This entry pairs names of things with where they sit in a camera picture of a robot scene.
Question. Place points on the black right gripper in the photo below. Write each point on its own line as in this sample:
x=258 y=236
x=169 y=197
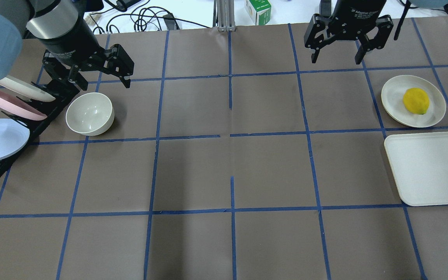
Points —
x=358 y=14

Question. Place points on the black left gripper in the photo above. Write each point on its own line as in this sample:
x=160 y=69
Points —
x=73 y=43

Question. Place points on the white bowl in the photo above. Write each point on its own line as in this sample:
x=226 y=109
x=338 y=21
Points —
x=90 y=114

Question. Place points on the yellow lemon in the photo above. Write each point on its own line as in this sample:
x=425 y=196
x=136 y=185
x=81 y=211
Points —
x=416 y=100

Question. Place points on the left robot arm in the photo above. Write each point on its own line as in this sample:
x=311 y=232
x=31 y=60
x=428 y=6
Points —
x=61 y=28

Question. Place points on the white round plate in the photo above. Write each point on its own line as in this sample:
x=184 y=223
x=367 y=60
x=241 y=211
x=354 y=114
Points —
x=392 y=96

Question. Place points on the cream plate in rack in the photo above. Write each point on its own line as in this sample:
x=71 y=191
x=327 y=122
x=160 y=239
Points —
x=26 y=89

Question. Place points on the green white box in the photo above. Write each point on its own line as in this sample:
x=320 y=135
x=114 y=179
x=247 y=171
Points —
x=259 y=11

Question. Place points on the pink plate in rack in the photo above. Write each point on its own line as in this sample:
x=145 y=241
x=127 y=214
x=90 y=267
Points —
x=19 y=108

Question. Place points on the black dish rack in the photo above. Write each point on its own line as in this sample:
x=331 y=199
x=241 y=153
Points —
x=63 y=94

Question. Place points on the white rectangular tray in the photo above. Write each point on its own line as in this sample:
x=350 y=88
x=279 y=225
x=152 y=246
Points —
x=419 y=163

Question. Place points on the aluminium frame post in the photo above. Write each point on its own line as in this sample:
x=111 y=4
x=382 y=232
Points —
x=224 y=15

